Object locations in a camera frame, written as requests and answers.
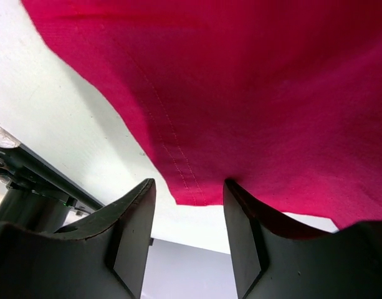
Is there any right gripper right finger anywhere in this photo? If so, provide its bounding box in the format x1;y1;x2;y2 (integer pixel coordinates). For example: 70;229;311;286
223;179;382;298

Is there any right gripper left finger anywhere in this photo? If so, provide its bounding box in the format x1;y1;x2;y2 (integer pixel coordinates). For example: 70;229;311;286
0;179;156;298

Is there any red t-shirt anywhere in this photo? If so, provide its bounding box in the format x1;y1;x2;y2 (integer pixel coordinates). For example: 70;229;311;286
23;1;382;228

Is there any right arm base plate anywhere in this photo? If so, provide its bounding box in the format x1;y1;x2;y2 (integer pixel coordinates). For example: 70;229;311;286
0;127;104;232

